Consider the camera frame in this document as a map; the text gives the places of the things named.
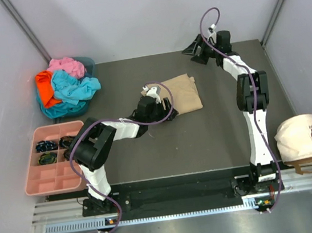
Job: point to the aluminium frame post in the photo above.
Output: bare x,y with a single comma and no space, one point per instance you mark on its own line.
280,2
19,20

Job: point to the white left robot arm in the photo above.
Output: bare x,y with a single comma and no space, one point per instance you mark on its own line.
91,147

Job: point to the aluminium frame post left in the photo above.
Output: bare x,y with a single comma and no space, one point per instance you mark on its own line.
19,20

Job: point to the dark patterned rolled item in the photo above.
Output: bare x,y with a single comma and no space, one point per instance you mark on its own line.
67,154
45,146
47,158
66,141

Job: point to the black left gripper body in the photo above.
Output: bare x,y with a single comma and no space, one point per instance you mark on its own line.
159,113

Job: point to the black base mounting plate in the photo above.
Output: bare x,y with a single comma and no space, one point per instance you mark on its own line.
176,199

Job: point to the beige t shirt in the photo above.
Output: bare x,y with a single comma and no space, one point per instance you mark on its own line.
185,97

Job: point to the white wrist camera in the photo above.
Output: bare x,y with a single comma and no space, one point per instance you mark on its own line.
152,92
212,30

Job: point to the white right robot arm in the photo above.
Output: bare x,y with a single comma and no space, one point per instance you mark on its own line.
252,98

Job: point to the cream fabric storage bag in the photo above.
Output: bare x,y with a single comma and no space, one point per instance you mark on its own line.
294,143

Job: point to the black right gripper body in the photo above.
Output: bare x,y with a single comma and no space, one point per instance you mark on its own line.
208,50

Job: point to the cyan t shirt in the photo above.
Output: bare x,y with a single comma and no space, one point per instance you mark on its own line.
75,94

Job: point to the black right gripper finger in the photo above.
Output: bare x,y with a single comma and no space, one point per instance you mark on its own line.
200,59
192,48

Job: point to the pink t shirt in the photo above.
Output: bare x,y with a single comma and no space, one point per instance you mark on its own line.
69,65

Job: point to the pink compartment tray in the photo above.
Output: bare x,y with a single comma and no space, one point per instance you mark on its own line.
60,177

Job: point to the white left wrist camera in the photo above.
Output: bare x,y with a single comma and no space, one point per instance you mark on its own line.
152,92

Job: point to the orange t shirt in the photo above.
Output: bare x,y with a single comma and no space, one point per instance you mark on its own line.
45,90

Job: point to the aluminium frame post right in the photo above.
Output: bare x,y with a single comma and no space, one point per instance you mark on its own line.
280,2

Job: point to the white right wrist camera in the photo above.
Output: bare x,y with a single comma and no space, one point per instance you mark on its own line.
212,30

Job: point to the teal plastic basket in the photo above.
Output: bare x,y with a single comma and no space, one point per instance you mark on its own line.
66,87

